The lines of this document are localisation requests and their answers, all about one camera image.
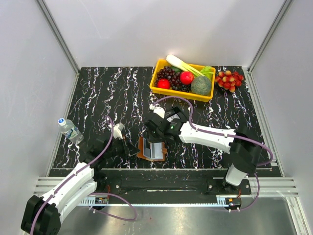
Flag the clear plastic water bottle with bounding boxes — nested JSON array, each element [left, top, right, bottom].
[[58, 118, 84, 145]]

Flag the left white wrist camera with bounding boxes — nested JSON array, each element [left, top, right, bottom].
[[109, 122, 124, 140]]

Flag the red apple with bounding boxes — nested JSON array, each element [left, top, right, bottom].
[[157, 79, 171, 89], [180, 71, 194, 85]]

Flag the green netted melon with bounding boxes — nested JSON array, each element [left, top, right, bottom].
[[191, 76, 212, 95]]

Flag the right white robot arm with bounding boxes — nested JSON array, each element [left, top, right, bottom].
[[144, 113, 262, 194]]

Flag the black card box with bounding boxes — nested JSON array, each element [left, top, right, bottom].
[[164, 106, 188, 122]]

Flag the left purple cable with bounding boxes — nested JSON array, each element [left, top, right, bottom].
[[30, 116, 137, 235]]

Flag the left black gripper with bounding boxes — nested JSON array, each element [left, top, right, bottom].
[[105, 135, 140, 159]]

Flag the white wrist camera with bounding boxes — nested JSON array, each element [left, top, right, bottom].
[[149, 104, 165, 118], [109, 122, 124, 140]]

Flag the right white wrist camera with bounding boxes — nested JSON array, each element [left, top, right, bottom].
[[149, 104, 165, 118]]

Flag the aluminium frame rail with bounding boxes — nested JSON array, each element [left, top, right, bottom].
[[34, 177, 298, 208]]

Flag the red cherry cluster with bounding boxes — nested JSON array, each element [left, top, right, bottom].
[[215, 70, 244, 93]]

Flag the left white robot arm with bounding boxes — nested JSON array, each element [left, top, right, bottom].
[[21, 136, 140, 235]]

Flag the brown leather card holder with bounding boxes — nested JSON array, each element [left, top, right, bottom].
[[136, 137, 168, 162]]

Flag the dark purple grape bunch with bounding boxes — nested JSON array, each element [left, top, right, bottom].
[[154, 66, 191, 92]]

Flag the green cucumber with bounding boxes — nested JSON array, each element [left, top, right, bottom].
[[171, 66, 182, 72]]

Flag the red apple front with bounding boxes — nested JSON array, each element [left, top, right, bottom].
[[157, 79, 171, 89]]

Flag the red apple back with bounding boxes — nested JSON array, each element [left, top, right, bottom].
[[180, 71, 194, 85]]

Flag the white green leek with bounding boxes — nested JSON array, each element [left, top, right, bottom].
[[166, 54, 203, 77]]

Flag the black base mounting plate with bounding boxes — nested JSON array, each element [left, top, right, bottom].
[[91, 169, 252, 195]]

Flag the yellow plastic basket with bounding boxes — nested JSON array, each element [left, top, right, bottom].
[[149, 59, 216, 102]]

